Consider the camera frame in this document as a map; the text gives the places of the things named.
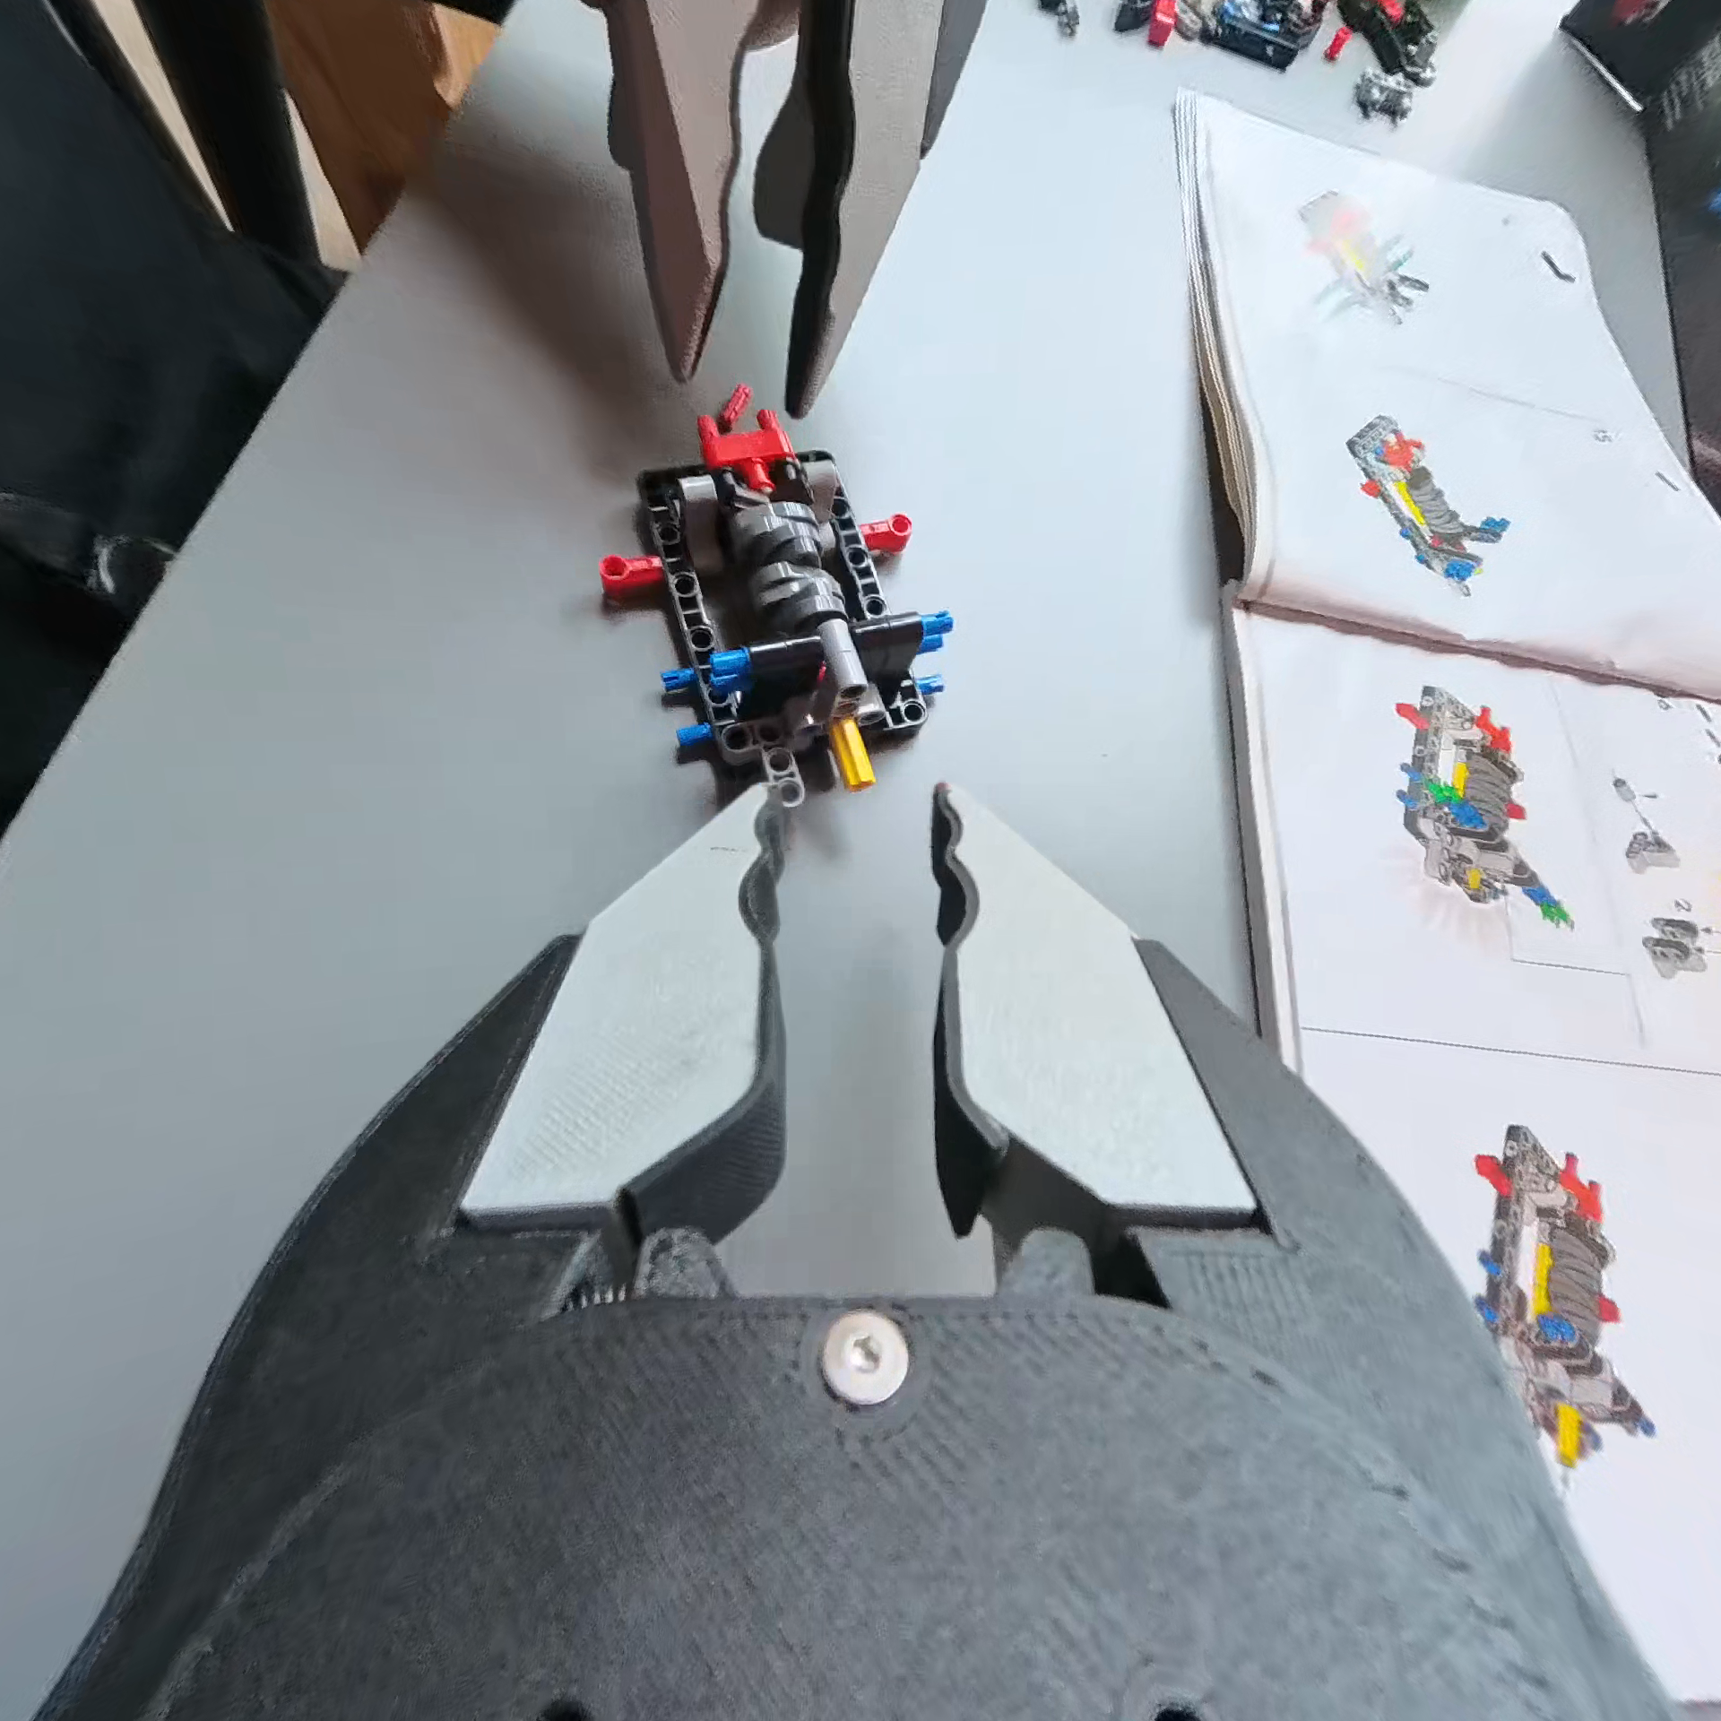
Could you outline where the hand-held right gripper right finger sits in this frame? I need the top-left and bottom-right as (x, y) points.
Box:
(931, 784), (1262, 1241)

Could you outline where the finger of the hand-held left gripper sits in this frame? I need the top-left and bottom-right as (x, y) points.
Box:
(597, 0), (755, 388)
(751, 0), (947, 419)

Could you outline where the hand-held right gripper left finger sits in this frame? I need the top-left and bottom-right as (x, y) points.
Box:
(453, 784), (789, 1245)

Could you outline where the black lego frame assembly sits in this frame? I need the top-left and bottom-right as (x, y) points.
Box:
(595, 409), (955, 809)

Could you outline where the pile of loose lego parts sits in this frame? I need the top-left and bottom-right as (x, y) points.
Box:
(1035, 0), (1449, 125)

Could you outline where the lego instruction booklet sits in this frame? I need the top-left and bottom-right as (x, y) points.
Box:
(1172, 88), (1721, 1721)

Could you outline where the black printed car box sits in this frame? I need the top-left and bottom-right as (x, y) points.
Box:
(1559, 0), (1721, 506)

